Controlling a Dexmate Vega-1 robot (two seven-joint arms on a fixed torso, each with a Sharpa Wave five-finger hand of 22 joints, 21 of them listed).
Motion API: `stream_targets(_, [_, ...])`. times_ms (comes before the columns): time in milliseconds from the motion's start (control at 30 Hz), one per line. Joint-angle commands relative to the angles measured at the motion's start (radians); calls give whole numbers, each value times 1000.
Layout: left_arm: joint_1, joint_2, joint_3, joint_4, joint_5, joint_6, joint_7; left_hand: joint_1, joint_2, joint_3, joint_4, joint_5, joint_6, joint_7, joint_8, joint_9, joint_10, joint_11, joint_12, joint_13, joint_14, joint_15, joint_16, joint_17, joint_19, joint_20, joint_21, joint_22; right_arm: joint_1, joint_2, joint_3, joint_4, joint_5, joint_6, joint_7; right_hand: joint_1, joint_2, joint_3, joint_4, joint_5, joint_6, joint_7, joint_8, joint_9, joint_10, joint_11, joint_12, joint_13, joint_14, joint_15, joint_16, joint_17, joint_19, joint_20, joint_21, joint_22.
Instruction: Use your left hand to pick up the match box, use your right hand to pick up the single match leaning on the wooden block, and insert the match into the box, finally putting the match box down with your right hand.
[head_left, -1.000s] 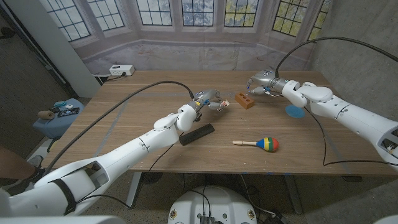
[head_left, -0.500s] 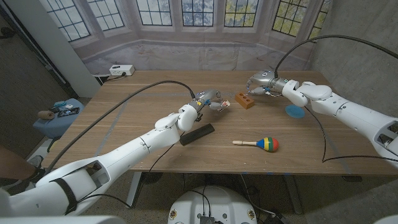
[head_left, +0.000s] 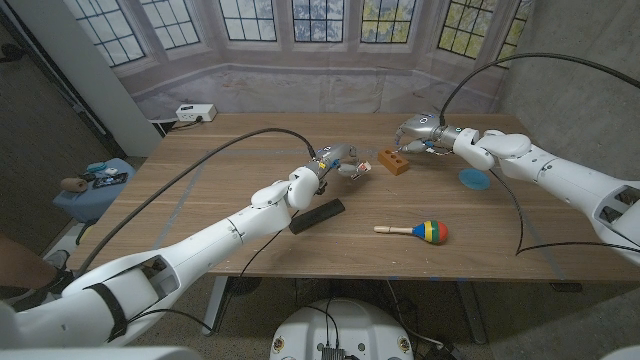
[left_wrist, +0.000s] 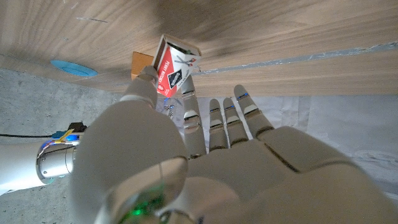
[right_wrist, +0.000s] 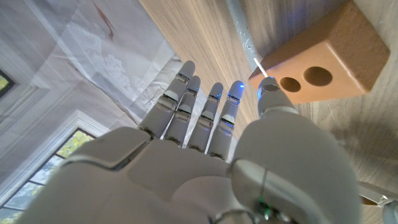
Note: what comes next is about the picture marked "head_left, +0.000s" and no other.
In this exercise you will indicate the small white gadget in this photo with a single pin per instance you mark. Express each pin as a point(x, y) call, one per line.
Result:
point(110, 171)

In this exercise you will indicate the person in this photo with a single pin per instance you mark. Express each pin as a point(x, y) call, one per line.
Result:
point(22, 270)

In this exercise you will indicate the black rectangular bar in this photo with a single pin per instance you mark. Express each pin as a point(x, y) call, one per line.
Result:
point(316, 216)

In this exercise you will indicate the red and white match box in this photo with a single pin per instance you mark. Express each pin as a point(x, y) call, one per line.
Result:
point(364, 167)

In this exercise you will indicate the printed window backdrop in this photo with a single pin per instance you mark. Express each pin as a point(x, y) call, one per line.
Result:
point(320, 90)

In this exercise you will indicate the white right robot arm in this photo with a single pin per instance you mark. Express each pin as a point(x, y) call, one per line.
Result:
point(560, 175)

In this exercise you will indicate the teal small case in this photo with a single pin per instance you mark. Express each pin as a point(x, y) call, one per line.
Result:
point(96, 167)

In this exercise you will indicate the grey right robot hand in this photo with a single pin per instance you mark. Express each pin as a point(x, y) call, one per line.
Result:
point(427, 130)

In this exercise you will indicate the white table leg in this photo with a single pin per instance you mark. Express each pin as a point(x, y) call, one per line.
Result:
point(215, 305)

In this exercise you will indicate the white power strip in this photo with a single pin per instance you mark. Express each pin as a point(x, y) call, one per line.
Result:
point(196, 112)

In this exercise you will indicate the white pillar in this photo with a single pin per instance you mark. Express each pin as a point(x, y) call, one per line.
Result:
point(90, 75)

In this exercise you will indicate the blue stool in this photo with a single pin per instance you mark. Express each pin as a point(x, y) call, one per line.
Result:
point(85, 202)

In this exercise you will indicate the teal round disc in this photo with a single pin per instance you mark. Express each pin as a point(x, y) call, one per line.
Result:
point(475, 179)

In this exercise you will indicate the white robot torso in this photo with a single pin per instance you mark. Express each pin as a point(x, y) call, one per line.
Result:
point(360, 325)

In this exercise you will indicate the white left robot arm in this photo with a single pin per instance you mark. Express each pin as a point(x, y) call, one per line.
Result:
point(210, 240)

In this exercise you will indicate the orange wooden block with holes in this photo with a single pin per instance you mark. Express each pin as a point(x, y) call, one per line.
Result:
point(393, 162)

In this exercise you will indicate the grey perforated wall panel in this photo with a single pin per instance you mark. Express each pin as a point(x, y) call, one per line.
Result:
point(575, 100)

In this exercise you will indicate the colourful wooden maraca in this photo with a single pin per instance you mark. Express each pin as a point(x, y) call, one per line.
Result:
point(432, 232)

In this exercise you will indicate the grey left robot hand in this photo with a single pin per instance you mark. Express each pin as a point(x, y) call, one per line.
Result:
point(336, 156)

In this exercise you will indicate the grey table leg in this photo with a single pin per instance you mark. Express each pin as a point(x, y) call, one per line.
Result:
point(472, 310)

